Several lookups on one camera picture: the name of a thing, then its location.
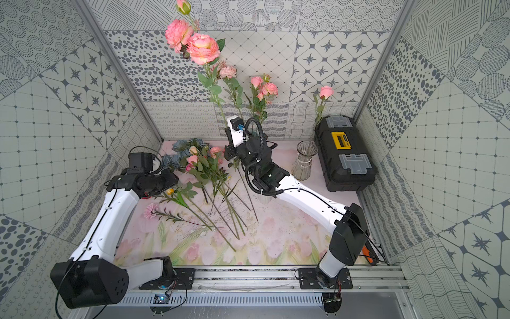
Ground black toolbox yellow label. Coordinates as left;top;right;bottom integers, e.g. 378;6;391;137
314;115;377;192

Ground clear glass vase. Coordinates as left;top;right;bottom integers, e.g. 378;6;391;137
292;140;318;181

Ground pink flower bunch on table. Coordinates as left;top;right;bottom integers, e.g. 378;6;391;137
182;143;247;239

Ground large pink peony spray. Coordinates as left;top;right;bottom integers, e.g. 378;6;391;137
165;1;236;132

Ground blue grey rose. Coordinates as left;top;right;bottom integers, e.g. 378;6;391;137
161;138;209;171

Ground pink rose single stem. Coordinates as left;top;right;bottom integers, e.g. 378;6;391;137
246;77;264;120

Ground magenta rosebud stem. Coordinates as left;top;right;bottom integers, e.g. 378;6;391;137
232;159;258;222

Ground pink carnation spray stem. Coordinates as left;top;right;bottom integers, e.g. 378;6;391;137
218;61;244;118

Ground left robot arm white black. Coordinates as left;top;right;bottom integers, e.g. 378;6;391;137
50;152;179;309

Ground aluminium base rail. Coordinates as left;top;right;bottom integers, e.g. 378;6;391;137
103;264;411;294

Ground red orange pliers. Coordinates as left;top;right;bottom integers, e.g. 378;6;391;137
360;245;379;266

